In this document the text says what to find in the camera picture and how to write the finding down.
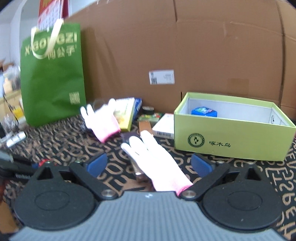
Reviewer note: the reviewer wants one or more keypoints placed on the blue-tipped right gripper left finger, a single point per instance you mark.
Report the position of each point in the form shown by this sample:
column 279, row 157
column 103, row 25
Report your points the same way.
column 61, row 197

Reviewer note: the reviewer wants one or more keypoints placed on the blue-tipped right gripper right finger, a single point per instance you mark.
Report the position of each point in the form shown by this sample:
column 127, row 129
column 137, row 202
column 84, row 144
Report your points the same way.
column 236, row 198

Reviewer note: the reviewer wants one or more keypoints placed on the blue small packet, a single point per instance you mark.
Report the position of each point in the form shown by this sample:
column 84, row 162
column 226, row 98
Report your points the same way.
column 204, row 111

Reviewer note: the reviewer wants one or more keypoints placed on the white box with barcode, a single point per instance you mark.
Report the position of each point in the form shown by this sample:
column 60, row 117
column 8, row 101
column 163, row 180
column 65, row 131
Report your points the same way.
column 164, row 128

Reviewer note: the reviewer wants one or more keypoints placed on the yellow green box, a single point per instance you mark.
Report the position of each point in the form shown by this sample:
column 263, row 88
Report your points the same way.
column 124, row 111

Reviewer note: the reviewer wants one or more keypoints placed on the brown wooden block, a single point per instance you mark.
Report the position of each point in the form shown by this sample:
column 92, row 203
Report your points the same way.
column 144, row 125

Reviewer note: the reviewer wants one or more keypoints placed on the black tape roll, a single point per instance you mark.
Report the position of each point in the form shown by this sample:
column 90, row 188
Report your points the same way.
column 147, row 110

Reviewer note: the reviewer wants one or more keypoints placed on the left hand white glove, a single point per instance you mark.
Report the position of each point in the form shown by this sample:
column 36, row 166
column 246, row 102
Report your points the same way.
column 102, row 122

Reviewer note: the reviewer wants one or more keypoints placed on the right hand white glove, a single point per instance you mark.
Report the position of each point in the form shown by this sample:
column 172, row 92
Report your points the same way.
column 156, row 163

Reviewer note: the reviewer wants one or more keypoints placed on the white power strip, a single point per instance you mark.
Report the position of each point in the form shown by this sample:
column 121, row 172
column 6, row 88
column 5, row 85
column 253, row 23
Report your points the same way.
column 18, row 137

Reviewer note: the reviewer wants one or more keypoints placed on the black patterned tablecloth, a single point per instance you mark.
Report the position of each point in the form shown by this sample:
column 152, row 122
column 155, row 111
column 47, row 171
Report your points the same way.
column 64, row 142

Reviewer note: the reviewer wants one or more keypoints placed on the light green open box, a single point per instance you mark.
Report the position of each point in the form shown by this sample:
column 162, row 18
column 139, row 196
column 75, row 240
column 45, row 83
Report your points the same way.
column 244, row 128

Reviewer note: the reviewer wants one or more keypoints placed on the green paper shopping bag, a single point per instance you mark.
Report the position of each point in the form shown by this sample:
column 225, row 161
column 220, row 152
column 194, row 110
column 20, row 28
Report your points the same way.
column 52, row 78

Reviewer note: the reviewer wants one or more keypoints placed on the white shipping label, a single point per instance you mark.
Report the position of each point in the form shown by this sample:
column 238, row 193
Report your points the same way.
column 159, row 77

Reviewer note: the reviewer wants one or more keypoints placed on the large brown cardboard box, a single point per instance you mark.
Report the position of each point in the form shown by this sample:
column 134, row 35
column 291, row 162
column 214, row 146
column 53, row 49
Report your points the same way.
column 238, row 48

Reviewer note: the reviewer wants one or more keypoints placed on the red wall calendar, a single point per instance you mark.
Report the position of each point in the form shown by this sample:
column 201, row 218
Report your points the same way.
column 50, row 11

